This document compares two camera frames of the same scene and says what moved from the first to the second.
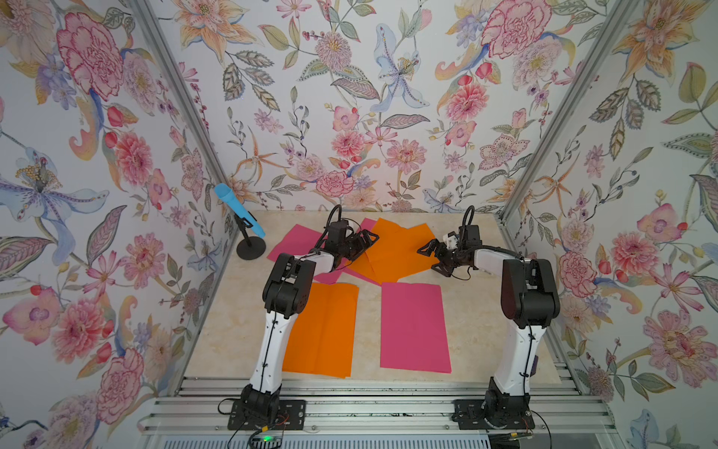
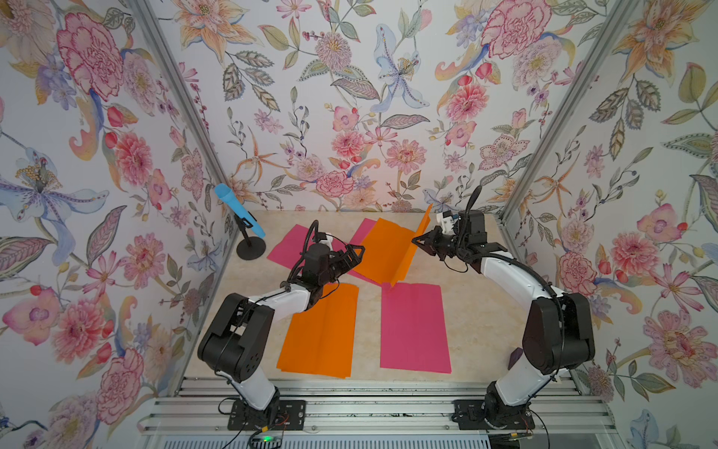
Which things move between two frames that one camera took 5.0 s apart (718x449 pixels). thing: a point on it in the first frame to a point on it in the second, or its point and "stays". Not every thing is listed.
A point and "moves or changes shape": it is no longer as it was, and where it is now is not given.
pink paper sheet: [368, 224] stays
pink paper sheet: [413, 327] stays
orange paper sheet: [321, 340] stays
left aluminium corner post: [166, 56] stays
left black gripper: [358, 246] to [345, 264]
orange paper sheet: [393, 253] moves or changes shape
